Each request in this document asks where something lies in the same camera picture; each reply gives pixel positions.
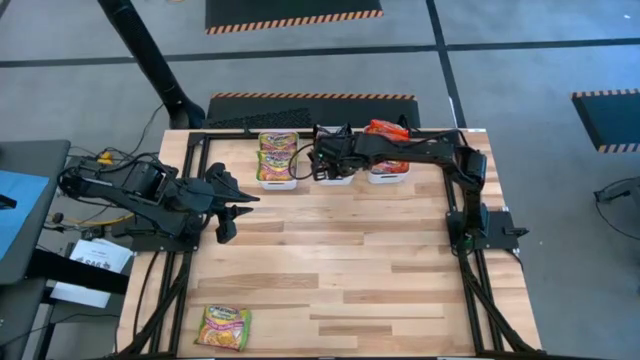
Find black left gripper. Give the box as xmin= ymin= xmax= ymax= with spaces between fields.
xmin=192 ymin=162 xmax=261 ymax=245

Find black fire noodle pack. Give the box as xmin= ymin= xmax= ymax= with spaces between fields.
xmin=313 ymin=123 xmax=352 ymax=142

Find orange saucy noods pack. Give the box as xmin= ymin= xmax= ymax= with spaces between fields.
xmin=369 ymin=158 xmax=410 ymax=175
xmin=363 ymin=118 xmax=412 ymax=144

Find lime chili shrimp ramen pack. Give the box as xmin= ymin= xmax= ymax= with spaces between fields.
xmin=255 ymin=148 xmax=297 ymax=183
xmin=193 ymin=303 xmax=253 ymax=353
xmin=258 ymin=130 xmax=300 ymax=154

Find white plastic bin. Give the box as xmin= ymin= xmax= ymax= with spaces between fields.
xmin=255 ymin=129 xmax=300 ymax=192
xmin=366 ymin=124 xmax=412 ymax=185
xmin=313 ymin=127 xmax=357 ymax=187

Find hazard-striped black floor mat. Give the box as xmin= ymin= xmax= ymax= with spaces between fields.
xmin=204 ymin=0 xmax=385 ymax=36
xmin=202 ymin=91 xmax=422 ymax=130
xmin=569 ymin=88 xmax=640 ymax=154

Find white paper sheets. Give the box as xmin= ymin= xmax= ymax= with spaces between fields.
xmin=48 ymin=237 xmax=135 ymax=310

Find black desk beam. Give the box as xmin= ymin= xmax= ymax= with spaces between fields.
xmin=22 ymin=248 xmax=131 ymax=297

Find grey side desk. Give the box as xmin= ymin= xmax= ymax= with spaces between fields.
xmin=0 ymin=138 xmax=72 ymax=287

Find blue sheet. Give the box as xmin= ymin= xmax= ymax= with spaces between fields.
xmin=0 ymin=169 xmax=51 ymax=262

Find black aluminium table frame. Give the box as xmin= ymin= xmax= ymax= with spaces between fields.
xmin=115 ymin=127 xmax=547 ymax=360

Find yellow cable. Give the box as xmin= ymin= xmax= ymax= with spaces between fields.
xmin=47 ymin=149 xmax=151 ymax=229

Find black padded camera pole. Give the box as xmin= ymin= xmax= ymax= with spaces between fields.
xmin=96 ymin=0 xmax=206 ymax=130

